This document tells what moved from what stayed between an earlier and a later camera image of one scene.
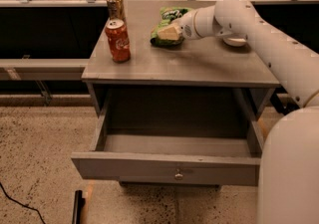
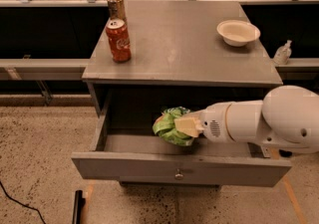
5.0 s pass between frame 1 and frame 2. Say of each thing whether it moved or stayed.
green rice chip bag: moved
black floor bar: stayed
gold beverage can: stayed
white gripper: moved
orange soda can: stayed
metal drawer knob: stayed
